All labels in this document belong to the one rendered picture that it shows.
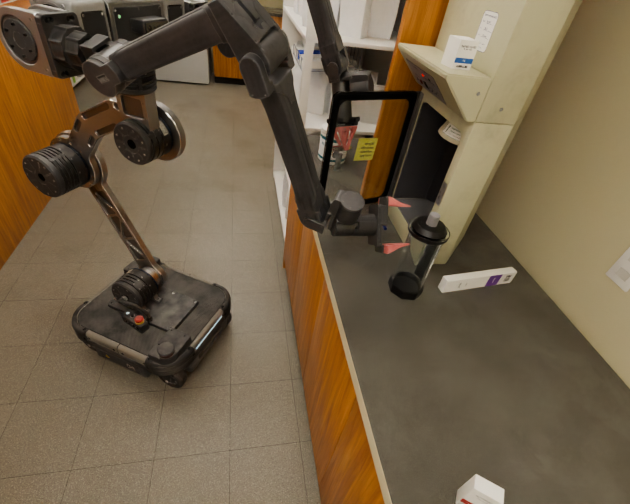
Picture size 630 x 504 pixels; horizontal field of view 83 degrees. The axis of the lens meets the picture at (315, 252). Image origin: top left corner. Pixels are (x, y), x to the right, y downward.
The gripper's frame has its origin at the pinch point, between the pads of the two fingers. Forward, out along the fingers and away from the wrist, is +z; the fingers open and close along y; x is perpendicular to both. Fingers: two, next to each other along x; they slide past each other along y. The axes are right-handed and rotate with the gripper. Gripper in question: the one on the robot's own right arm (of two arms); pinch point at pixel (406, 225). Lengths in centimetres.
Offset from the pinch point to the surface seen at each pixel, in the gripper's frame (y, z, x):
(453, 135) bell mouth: 25.0, 16.6, 6.6
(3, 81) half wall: 82, -181, 174
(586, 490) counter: -51, 24, -33
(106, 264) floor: -30, -125, 161
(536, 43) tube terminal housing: 39.6, 20.7, -16.4
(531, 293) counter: -22, 48, 9
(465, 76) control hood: 33.3, 7.2, -11.7
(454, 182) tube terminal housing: 11.7, 15.4, 3.1
